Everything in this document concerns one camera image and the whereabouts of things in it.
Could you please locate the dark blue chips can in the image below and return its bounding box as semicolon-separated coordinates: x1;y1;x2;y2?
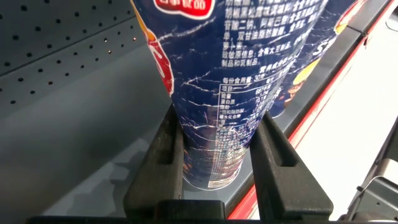
268;0;368;119
129;0;330;191

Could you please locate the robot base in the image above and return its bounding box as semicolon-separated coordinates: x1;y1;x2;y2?
338;116;398;222

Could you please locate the grey shop shelf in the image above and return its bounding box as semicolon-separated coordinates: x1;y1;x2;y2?
0;0;393;220

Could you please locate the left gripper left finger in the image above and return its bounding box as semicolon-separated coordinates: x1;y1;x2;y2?
123;104;185;219

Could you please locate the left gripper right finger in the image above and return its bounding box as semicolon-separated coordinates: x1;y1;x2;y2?
249;111;334;221

